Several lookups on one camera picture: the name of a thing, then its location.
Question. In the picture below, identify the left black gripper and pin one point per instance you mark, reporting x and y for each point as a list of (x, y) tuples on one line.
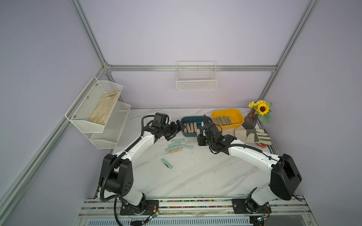
[(175, 130)]

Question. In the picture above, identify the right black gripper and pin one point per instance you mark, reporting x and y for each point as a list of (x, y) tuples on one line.
[(209, 131)]

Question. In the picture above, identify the dark teal storage box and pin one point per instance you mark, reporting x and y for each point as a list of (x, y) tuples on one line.
[(192, 119)]

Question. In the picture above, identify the yellow storage box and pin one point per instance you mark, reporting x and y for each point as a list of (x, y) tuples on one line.
[(235, 116)]

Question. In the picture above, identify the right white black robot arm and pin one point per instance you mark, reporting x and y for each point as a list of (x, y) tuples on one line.
[(282, 170)]

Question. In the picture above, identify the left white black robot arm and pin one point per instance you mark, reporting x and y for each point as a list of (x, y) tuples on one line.
[(116, 176)]

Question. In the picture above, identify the mint knife top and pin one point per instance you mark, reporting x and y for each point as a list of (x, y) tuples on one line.
[(178, 140)]

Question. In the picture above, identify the mint knife upper middle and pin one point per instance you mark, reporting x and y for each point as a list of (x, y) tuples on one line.
[(174, 144)]

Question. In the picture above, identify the mint knife short middle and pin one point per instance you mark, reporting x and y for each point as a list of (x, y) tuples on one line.
[(187, 146)]

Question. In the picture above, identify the mint knife lower middle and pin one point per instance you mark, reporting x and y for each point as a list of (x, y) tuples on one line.
[(172, 148)]

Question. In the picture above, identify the mint knife far left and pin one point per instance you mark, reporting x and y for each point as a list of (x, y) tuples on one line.
[(166, 163)]

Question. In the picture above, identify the purple glass vase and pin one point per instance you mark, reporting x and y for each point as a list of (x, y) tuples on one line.
[(250, 120)]

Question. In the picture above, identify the white green work glove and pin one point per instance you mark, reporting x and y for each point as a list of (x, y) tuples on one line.
[(253, 136)]

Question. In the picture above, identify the yellow sunflower bouquet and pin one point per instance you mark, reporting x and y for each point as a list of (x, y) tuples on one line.
[(262, 110)]

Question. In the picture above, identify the beige cloth in shelf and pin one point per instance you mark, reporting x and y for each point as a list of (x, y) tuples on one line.
[(103, 109)]

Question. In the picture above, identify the white mesh two-tier shelf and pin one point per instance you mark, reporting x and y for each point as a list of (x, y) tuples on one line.
[(102, 137)]

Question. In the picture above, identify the white wire wall basket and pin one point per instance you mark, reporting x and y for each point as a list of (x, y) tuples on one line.
[(196, 76)]

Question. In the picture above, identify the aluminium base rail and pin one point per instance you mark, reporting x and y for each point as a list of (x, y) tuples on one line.
[(201, 207)]

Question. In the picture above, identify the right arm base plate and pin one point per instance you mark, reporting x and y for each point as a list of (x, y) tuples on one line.
[(248, 206)]

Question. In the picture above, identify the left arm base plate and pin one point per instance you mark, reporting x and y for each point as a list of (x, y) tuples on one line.
[(146, 207)]

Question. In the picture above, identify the aluminium frame struts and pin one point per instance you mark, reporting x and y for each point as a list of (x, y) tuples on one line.
[(20, 186)]

